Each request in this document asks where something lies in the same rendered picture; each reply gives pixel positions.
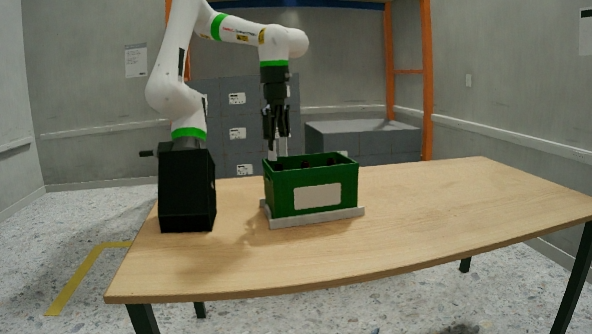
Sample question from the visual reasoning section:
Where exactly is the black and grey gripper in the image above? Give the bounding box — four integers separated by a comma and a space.
261, 83, 290, 161

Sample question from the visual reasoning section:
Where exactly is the green bottle crate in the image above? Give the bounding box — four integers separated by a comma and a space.
264, 151, 359, 219

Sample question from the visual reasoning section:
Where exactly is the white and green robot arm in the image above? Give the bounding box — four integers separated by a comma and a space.
139, 0, 309, 158

